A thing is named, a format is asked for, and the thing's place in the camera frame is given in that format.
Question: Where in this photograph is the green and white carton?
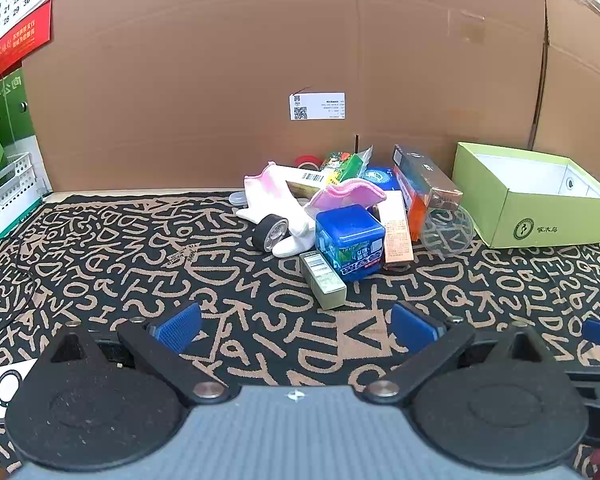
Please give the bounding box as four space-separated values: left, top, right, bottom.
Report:
0 67 52 197

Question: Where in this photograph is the small olive green box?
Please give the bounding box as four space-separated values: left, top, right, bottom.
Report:
299 250 348 310

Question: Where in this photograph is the pale box with red print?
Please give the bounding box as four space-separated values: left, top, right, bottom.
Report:
378 191 415 270

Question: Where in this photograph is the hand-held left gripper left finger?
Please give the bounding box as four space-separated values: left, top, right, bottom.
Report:
42 302 231 404

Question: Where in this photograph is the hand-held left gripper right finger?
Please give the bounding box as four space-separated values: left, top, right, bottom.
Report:
362 301 556 406

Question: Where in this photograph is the colourful printed packet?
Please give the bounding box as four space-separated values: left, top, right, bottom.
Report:
320 148 357 172

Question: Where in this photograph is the white box with barcode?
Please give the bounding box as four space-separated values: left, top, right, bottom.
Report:
285 167 342 202

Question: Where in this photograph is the black letter-print mat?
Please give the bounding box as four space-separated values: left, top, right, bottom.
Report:
0 191 600 477

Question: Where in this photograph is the light green cardboard box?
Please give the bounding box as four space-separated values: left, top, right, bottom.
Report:
452 141 600 250

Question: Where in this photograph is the white plastic basket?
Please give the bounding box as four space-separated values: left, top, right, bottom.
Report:
0 152 46 247

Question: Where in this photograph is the green packet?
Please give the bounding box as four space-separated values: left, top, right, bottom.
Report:
336 145 376 185

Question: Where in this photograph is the large cardboard box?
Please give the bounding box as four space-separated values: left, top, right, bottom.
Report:
22 0 600 197

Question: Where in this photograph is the dark and orange box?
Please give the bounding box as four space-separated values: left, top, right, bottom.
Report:
392 144 464 242

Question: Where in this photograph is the clear plastic cup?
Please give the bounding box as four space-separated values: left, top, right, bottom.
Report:
420 204 476 261

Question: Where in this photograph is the white shipping label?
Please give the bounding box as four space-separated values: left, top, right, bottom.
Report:
290 92 346 121

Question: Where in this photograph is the black tape roll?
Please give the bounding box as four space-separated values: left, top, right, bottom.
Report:
256 213 290 254

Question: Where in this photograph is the white glove with pink cuff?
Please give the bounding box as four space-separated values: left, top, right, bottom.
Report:
236 162 312 227
272 179 389 259

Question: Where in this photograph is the blue square container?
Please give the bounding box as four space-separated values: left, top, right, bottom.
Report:
314 204 386 283

